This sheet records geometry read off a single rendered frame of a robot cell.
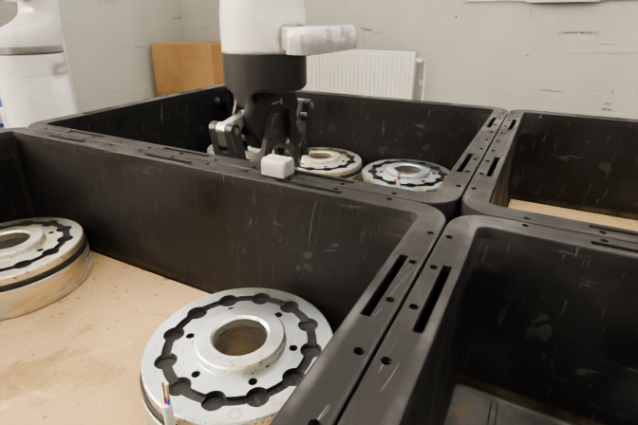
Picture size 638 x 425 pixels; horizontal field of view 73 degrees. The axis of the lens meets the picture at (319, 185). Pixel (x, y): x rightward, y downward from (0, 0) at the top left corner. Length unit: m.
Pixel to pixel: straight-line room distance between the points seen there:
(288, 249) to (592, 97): 3.15
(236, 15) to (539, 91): 3.05
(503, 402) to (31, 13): 0.72
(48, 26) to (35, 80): 0.08
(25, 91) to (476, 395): 0.66
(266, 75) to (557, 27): 3.00
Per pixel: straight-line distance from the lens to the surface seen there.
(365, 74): 3.41
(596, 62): 3.33
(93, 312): 0.36
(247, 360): 0.23
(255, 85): 0.37
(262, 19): 0.37
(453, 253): 0.20
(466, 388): 0.28
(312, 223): 0.26
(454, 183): 0.28
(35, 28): 0.74
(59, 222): 0.43
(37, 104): 0.74
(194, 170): 0.30
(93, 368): 0.31
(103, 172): 0.38
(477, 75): 3.34
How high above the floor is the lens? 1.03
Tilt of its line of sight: 22 degrees down
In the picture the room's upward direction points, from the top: straight up
